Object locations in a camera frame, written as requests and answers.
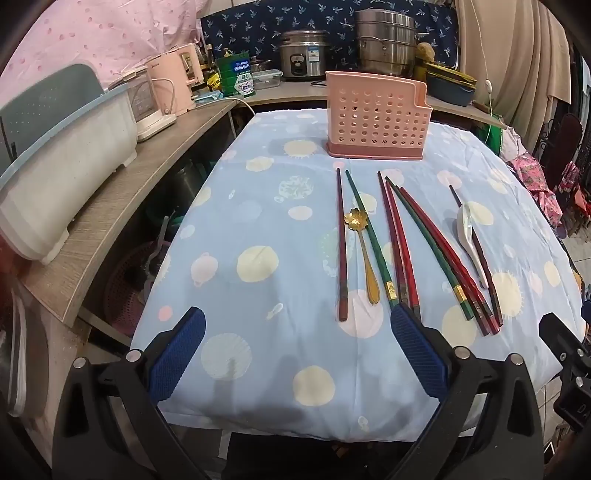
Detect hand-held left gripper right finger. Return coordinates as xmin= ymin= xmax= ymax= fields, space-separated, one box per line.
xmin=390 ymin=302 xmax=546 ymax=480

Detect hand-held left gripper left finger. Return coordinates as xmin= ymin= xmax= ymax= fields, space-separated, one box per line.
xmin=52 ymin=305 xmax=207 ymax=480

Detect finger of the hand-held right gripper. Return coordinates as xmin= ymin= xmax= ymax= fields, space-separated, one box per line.
xmin=539 ymin=312 xmax=591 ymax=370

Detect dark red chopstick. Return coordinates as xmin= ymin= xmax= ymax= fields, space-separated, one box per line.
xmin=336 ymin=168 xmax=350 ymax=323
xmin=449 ymin=185 xmax=504 ymax=328

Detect green chopstick gold band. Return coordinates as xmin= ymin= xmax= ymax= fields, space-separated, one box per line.
xmin=345 ymin=170 xmax=400 ymax=309
xmin=385 ymin=176 xmax=475 ymax=321

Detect pink perforated utensil holder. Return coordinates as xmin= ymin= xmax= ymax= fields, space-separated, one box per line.
xmin=324 ymin=71 xmax=432 ymax=161

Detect pink plastic basket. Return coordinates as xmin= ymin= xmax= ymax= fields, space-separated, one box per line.
xmin=104 ymin=240 xmax=163 ymax=334

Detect gold flower spoon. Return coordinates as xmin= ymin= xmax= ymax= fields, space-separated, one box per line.
xmin=342 ymin=208 xmax=380 ymax=305

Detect white ceramic spoon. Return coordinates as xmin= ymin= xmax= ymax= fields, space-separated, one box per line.
xmin=457 ymin=203 xmax=491 ymax=289

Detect pink patterned cloth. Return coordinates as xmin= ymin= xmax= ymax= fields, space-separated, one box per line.
xmin=507 ymin=154 xmax=563 ymax=228

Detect wooden shelf board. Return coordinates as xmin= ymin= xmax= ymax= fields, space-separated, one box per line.
xmin=21 ymin=99 xmax=238 ymax=329

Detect white plastic bin blue rim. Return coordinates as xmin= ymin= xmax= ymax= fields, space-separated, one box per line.
xmin=0 ymin=85 xmax=139 ymax=266

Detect green bag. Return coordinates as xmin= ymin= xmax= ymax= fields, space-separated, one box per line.
xmin=482 ymin=119 xmax=505 ymax=154

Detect hanging clothes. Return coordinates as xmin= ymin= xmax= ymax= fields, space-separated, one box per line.
xmin=545 ymin=41 xmax=591 ymax=232

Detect white glass blender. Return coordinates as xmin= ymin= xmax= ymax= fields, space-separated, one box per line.
xmin=108 ymin=68 xmax=178 ymax=143

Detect dark blue bowl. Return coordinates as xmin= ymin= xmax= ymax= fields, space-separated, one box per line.
xmin=427 ymin=78 xmax=476 ymax=107

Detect pink electric kettle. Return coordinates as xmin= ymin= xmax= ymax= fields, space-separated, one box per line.
xmin=147 ymin=44 xmax=204 ymax=115

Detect beige curtain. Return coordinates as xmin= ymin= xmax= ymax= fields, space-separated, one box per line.
xmin=455 ymin=0 xmax=573 ymax=155

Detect grey-green perforated lid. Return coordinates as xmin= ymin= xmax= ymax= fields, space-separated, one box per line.
xmin=0 ymin=64 xmax=105 ymax=162

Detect grey side table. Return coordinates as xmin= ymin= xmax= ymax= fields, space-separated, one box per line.
xmin=235 ymin=79 xmax=506 ymax=131

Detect clear food container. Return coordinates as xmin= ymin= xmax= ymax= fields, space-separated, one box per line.
xmin=252 ymin=69 xmax=283 ymax=90

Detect green milk powder can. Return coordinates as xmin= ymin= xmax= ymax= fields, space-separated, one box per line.
xmin=217 ymin=54 xmax=256 ymax=99

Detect steel steamer pot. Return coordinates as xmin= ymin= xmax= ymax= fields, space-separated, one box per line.
xmin=355 ymin=9 xmax=419 ymax=78

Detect steel rice cooker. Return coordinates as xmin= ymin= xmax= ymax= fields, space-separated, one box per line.
xmin=278 ymin=30 xmax=331 ymax=81

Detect pink printed curtain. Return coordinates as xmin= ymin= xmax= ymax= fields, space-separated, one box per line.
xmin=0 ymin=0 xmax=204 ymax=109

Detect navy printed cloth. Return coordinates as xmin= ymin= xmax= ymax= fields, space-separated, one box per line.
xmin=199 ymin=0 xmax=461 ymax=70

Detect white cord inline switch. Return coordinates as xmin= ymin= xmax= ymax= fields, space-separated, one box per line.
xmin=475 ymin=0 xmax=498 ymax=141

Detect white kettle cable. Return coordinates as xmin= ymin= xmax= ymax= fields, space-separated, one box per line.
xmin=221 ymin=95 xmax=257 ymax=117

